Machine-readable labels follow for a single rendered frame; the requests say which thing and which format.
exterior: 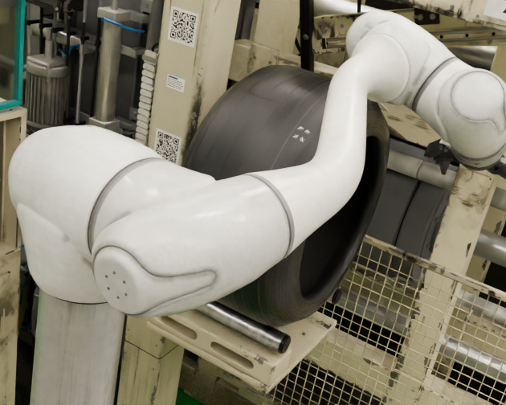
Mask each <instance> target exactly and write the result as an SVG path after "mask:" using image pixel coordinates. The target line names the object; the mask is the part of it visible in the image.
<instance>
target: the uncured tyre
mask: <svg viewBox="0 0 506 405"><path fill-rule="evenodd" d="M331 80H332V78H330V77H327V76H323V75H321V74H317V73H315V72H310V71H308V70H305V69H303V68H300V67H296V66H292V65H270V66H266V67H262V68H260V69H259V70H257V71H255V72H253V73H251V74H250V75H249V76H247V77H245V78H243V79H242V80H240V81H239V82H237V83H236V84H234V85H233V86H232V87H230V88H229V89H228V90H227V91H226V92H225V93H224V94H223V95H222V96H221V97H220V98H219V99H218V100H217V101H216V103H215V104H214V105H213V107H212V108H211V109H210V111H209V112H208V113H207V114H206V116H205V118H204V119H203V121H202V123H201V124H200V125H199V127H198V130H197V131H196V133H195V134H194V137H193V139H192V141H191V143H190V145H189V147H188V150H187V151H186V155H185V157H184V159H183V161H182V165H181V167H184V168H187V169H188V170H193V171H196V172H199V173H201V174H207V175H210V176H211V177H212V178H214V180H215V181H219V180H223V179H227V178H233V177H236V176H239V175H242V174H248V173H254V172H261V171H269V170H279V169H283V168H288V167H293V166H300V165H303V164H306V163H308V162H310V161H311V160H312V159H313V158H314V156H315V154H316V150H317V146H318V142H319V138H320V130H321V125H322V121H323V116H324V108H325V103H326V99H327V95H328V88H329V85H330V83H331ZM244 91H246V92H250V93H253V94H256V95H258V96H261V97H264V98H267V99H269V100H273V101H272V102H271V101H269V100H265V99H263V98H260V97H257V96H253V95H251V94H249V93H246V92H244ZM299 124H302V125H305V126H306V127H308V128H310V129H312V130H313V131H312V133H311V134H310V136H309V137H308V139H307V141H306V142H305V143H304V145H301V144H300V143H298V142H297V141H294V140H292V139H290V137H291V136H292V134H293V133H294V132H295V130H296V128H297V127H298V125H299ZM389 152H390V132H389V127H388V124H387V121H386V119H385V117H384V115H383V113H382V111H381V109H380V107H379V105H378V102H374V101H371V100H369V99H367V111H366V147H365V165H364V169H363V173H362V176H361V181H360V182H359V184H358V186H357V189H356V190H355V192H354V193H353V195H352V197H351V198H350V200H349V201H348V202H347V203H346V204H345V205H344V206H343V207H342V208H341V209H340V210H339V211H338V212H337V213H336V214H335V215H334V216H333V217H332V218H330V219H329V220H328V221H326V222H325V223H324V224H322V225H321V226H320V227H319V228H318V229H316V230H315V231H314V232H313V233H312V234H311V235H310V236H309V237H308V238H306V239H305V240H304V241H303V242H302V243H301V244H300V245H299V246H298V247H297V248H296V249H295V250H293V251H292V252H291V253H290V254H289V255H288V256H287V257H286V258H284V259H283V260H281V261H280V262H279V263H277V264H275V265H274V266H273V267H271V268H269V269H268V270H267V271H266V272H265V273H264V274H263V275H261V276H260V277H259V278H257V279H256V280H254V281H252V282H251V283H250V284H247V285H245V286H243V287H242V288H240V289H238V290H236V291H234V292H232V293H230V294H228V295H226V296H224V297H222V298H220V299H218V300H216V301H217V302H219V303H221V304H223V305H225V306H227V307H229V308H231V309H233V310H235V311H237V312H239V313H241V314H243V315H245V316H247V317H249V318H251V319H253V320H255V321H257V322H259V323H261V324H264V325H272V326H277V327H280V326H285V325H289V324H291V323H294V322H297V321H300V320H303V319H305V318H307V317H310V316H311V315H313V314H314V313H315V312H316V311H317V310H318V309H319V308H320V307H321V306H322V305H323V304H324V303H325V302H326V301H327V300H328V299H329V298H330V296H331V295H332V294H333V292H334V291H335V289H336V288H337V286H338V285H339V283H340V282H341V281H342V279H343V278H344V276H345V274H346V272H347V271H348V270H349V267H350V265H351V264H352V262H353V260H354V258H355V256H356V254H357V252H358V250H359V248H360V246H361V244H362V242H363V240H364V238H365V235H366V233H367V231H368V229H369V225H370V223H371V221H372V218H373V215H374V212H375V210H376V207H377V203H378V200H379V198H380V195H381V192H382V187H383V183H384V180H385V176H386V169H387V165H388V159H389Z"/></svg>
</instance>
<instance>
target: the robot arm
mask: <svg viewBox="0 0 506 405"><path fill-rule="evenodd" d="M345 44H346V49H347V52H348V55H349V59H348V60H347V61H346V62H344V63H343V64H342V65H341V66H340V67H339V68H338V69H337V71H336V73H335V74H334V76H333V78H332V80H331V83H330V85H329V88H328V95H327V99H326V103H325V108H324V116H323V121H322V125H321V130H320V138H319V142H318V146H317V150H316V154H315V156H314V158H313V159H312V160H311V161H310V162H308V163H306V164H303V165H300V166H293V167H288V168H283V169H279V170H269V171H261V172H254V173H248V174H242V175H239V176H236V177H233V178H227V179H223V180H219V181H215V180H214V178H212V177H211V176H210V175H207V174H201V173H199V172H196V171H193V170H188V169H187V168H184V167H181V166H178V165H175V164H173V163H172V162H169V161H167V160H165V159H164V158H163V157H162V156H161V155H159V154H158V153H157V152H155V151H154V150H152V149H150V148H149V147H147V146H145V145H142V144H141V143H139V142H137V141H134V140H132V139H130V138H128V137H125V136H123V135H120V134H119V133H114V132H113V131H110V130H107V129H103V128H101V127H97V126H94V125H66V126H60V127H52V128H47V129H42V130H39V131H37V132H35V133H33V134H31V135H30V136H29V137H28V138H26V139H25V140H24V141H23V142H22V143H21V144H20V145H19V147H18V148H17V149H16V150H15V152H14V155H13V157H12V158H11V160H10V165H9V169H8V187H9V193H10V199H11V202H12V204H13V206H14V209H15V210H16V211H17V216H18V222H19V226H20V229H21V232H22V239H23V243H24V247H25V251H26V255H27V264H28V268H29V271H30V273H31V275H32V277H33V279H34V280H35V283H36V284H37V285H38V286H39V306H38V316H37V326H36V335H35V354H34V364H33V374H32V384H31V402H30V405H113V403H114V397H115V390H116V379H117V372H118V366H119V360H120V348H121V342H122V335H123V328H124V317H125V315H128V316H130V317H163V316H168V315H173V314H177V313H183V312H186V311H189V310H192V309H196V308H199V307H202V306H203V305H207V304H209V303H211V302H213V301H216V300H218V299H220V298H222V297H224V296H226V295H228V294H230V293H232V292H234V291H236V290H238V289H240V288H242V287H243V286H245V285H247V284H250V283H251V282H252V281H254V280H256V279H257V278H259V277H260V276H261V275H263V274H264V273H265V272H266V271H267V270H268V269H269V268H271V267H273V266H274V265H275V264H277V263H279V262H280V261H281V260H283V259H284V258H286V257H287V256H288V255H289V254H290V253H291V252H292V251H293V250H295V249H296V248H297V247H298V246H299V245H300V244H301V243H302V242H303V241H304V240H305V239H306V238H308V237H309V236H310V235H311V234H312V233H313V232H314V231H315V230H316V229H318V228H319V227H320V226H321V225H322V224H324V223H325V222H326V221H328V220H329V219H330V218H332V217H333V216H334V215H335V214H336V213H337V212H338V211H339V210H340V209H341V208H342V207H343V206H344V205H345V204H346V203H347V202H348V201H349V200H350V198H351V197H352V195H353V193H354V192H355V190H356V189H357V186H358V184H359V182H360V181H361V176H362V173H363V169H364V165H365V147H366V111H367V99H369V100H371V101H374V102H379V103H389V104H395V105H397V106H399V105H401V104H404V105H405V106H406V107H408V108H410V109H411V110H412V111H414V112H415V113H417V114H418V115H419V116H420V117H421V118H422V119H423V120H424V121H425V122H426V123H427V124H428V125H429V126H430V127H431V128H432V129H433V130H434V131H435V132H436V133H437V134H438V135H439V136H440V137H441V138H440V139H438V140H436V141H433V142H431V143H429V144H428V146H427V148H426V151H425V153H424V157H426V158H431V157H433V158H434V161H435V162H436V163H437V164H439V167H440V170H441V174H443V175H445V174H446V172H447V169H448V167H449V165H450V163H451V162H458V163H461V164H462V165H463V166H464V167H466V168H468V169H469V170H475V171H481V170H487V171H488V172H490V173H491V174H497V175H499V176H501V177H502V178H504V179H506V158H505V156H504V155H503V151H504V148H505V146H506V83H505V82H504V81H503V80H502V79H501V78H500V77H499V76H497V75H496V74H494V73H492V72H490V71H487V70H484V69H479V68H474V67H471V66H469V65H467V64H466V63H464V62H463V61H461V60H460V59H458V58H457V57H456V56H455V55H453V54H452V53H451V52H450V51H449V50H448V49H447V48H446V47H445V46H444V45H443V44H442V43H441V42H439V41H438V40H437V39H436V38H435V37H434V36H433V35H431V34H430V33H428V32H427V31H425V30H424V29H422V28H421V27H420V26H418V25H417V24H415V23H414V22H411V21H410V20H409V19H408V18H405V17H403V16H401V15H399V14H395V13H393V12H389V11H386V10H371V11H369V12H367V13H365V14H363V15H361V16H360V17H358V18H357V19H356V20H355V21H354V22H353V24H352V25H351V27H350V28H349V31H348V34H347V36H346V41H345ZM493 168H494V169H493Z"/></svg>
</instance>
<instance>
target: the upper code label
mask: <svg viewBox="0 0 506 405"><path fill-rule="evenodd" d="M197 26H198V14H196V13H193V12H190V11H188V10H183V9H180V8H177V7H175V6H171V13H170V21H169V33H168V39H169V40H172V41H174V42H177V43H181V44H184V45H186V46H189V47H193V48H194V44H195V38H196V32H197Z"/></svg>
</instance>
